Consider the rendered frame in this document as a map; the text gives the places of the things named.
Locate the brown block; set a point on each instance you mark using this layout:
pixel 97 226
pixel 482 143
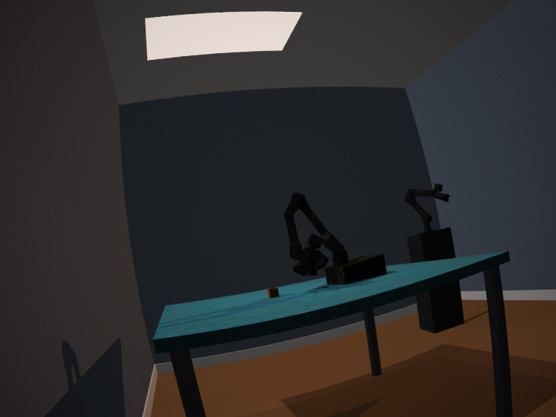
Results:
pixel 272 292

